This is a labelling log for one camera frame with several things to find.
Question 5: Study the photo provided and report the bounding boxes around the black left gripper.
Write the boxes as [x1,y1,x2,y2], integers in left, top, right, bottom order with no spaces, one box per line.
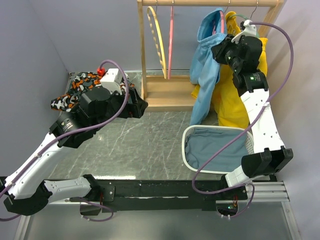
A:
[93,86,148,131]

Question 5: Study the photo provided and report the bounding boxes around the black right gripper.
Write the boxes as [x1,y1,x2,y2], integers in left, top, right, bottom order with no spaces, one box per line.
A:
[210,33,242,72]

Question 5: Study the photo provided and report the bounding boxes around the light blue shorts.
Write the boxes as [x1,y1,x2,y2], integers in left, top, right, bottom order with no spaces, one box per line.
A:
[189,8,227,125]

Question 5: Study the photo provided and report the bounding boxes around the pink hanger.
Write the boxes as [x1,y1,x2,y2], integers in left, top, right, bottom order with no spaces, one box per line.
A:
[167,6,174,79]
[212,0,231,35]

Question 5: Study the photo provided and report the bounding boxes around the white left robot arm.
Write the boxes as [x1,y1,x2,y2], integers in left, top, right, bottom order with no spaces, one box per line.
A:
[0,87,148,216]

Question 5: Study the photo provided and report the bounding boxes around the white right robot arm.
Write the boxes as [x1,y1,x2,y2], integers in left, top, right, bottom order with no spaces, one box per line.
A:
[211,34,294,200]

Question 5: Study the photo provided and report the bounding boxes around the green hanger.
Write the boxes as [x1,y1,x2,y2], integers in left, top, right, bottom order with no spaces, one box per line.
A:
[228,13,261,39]

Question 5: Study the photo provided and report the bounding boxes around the yellow hanger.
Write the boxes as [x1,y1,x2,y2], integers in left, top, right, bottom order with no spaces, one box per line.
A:
[146,6,168,79]

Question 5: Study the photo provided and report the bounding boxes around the yellow shorts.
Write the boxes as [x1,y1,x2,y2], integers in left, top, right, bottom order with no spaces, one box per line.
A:
[191,11,268,129]

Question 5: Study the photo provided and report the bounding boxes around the orange black patterned shorts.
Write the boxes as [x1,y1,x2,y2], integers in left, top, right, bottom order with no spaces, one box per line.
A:
[50,68,134,113]

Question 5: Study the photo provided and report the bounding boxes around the wooden clothes rack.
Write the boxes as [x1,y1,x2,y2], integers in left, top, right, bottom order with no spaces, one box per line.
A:
[137,0,285,112]

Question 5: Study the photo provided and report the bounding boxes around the grey-blue cloth in basket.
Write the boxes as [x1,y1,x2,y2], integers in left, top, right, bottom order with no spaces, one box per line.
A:
[185,128,248,172]

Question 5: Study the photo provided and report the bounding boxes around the white perforated laundry basket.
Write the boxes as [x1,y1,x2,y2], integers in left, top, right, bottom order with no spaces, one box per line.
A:
[181,124,256,175]

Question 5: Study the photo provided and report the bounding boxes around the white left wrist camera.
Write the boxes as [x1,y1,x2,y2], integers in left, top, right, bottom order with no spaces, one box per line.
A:
[100,68,123,95]

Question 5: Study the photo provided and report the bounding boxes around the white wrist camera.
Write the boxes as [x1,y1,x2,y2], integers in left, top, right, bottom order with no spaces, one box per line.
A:
[100,68,123,95]
[231,19,257,44]

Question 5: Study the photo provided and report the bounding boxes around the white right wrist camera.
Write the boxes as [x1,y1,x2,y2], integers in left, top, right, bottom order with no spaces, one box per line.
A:
[231,19,257,44]

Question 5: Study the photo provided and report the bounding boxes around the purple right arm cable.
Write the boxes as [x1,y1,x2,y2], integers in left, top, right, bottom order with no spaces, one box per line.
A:
[191,21,294,218]

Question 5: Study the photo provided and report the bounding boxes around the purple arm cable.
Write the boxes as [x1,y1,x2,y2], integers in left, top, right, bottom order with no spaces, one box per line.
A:
[191,21,294,218]
[0,59,130,223]

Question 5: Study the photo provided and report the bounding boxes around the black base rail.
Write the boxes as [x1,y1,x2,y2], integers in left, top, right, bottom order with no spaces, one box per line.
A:
[69,178,248,213]

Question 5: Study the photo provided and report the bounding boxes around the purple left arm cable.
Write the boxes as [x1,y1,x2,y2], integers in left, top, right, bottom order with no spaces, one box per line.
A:
[0,59,130,223]

